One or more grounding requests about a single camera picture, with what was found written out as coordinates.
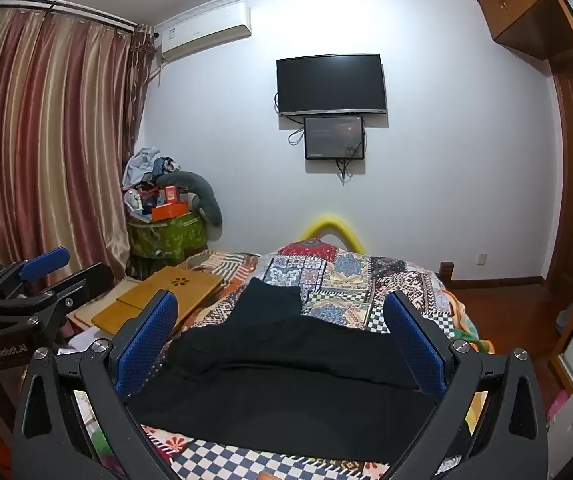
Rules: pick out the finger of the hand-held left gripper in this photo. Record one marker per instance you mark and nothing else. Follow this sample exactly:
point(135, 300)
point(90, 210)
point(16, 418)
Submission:
point(89, 276)
point(46, 259)

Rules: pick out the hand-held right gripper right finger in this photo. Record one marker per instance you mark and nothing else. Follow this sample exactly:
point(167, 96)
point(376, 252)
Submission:
point(414, 345)

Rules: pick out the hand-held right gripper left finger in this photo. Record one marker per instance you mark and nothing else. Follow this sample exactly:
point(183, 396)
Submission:
point(146, 340)

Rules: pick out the black pants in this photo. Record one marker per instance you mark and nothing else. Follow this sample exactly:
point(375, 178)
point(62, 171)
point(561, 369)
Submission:
point(291, 375)

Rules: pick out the wooden laptop table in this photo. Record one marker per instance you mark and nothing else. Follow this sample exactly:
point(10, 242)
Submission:
point(161, 295)

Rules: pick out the orange fleece blanket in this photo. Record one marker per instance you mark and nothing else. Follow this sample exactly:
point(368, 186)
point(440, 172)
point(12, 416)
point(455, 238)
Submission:
point(474, 332)

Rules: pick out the patchwork printed blanket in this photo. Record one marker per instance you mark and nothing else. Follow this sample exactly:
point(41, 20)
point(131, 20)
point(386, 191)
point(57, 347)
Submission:
point(341, 280)

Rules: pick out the orange flat box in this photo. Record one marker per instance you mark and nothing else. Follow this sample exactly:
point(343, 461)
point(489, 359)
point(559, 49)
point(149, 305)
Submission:
point(169, 211)

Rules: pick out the small red box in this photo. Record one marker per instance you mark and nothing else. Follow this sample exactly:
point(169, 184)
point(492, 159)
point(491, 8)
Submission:
point(171, 195)

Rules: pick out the pile of clothes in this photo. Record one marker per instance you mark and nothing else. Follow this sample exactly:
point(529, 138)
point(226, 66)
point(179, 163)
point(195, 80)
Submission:
point(144, 165)

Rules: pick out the striped pink beige curtain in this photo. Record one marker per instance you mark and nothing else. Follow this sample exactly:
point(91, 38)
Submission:
point(41, 135)

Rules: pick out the grey long pillow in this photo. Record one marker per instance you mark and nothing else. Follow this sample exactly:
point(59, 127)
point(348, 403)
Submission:
point(206, 195)

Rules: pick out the yellow foam tube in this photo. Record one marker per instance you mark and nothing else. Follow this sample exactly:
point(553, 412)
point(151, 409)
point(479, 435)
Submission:
point(329, 222)

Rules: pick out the pink item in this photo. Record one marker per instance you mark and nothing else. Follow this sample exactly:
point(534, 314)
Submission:
point(556, 405)

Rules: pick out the brown patterned curtain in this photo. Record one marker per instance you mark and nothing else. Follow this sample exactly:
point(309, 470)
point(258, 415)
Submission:
point(141, 85)

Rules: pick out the white air conditioner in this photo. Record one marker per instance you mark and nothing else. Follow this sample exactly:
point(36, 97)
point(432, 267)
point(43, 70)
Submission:
point(201, 30)

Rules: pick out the wooden overhead cabinet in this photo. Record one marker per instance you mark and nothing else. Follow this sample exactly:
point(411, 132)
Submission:
point(521, 0)

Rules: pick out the wooden bed post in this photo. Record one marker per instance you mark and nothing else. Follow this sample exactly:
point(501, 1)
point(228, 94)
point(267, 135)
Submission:
point(446, 275)

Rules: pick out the white wall socket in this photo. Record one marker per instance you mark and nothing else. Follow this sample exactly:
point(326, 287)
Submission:
point(481, 259)

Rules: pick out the small black wall monitor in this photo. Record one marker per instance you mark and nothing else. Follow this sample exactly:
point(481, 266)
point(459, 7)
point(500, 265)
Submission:
point(334, 137)

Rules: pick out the white curtain rail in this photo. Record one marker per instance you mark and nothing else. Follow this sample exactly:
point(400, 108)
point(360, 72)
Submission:
point(66, 10)

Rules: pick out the black wall television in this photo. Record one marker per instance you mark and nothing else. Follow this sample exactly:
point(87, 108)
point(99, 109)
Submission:
point(330, 82)

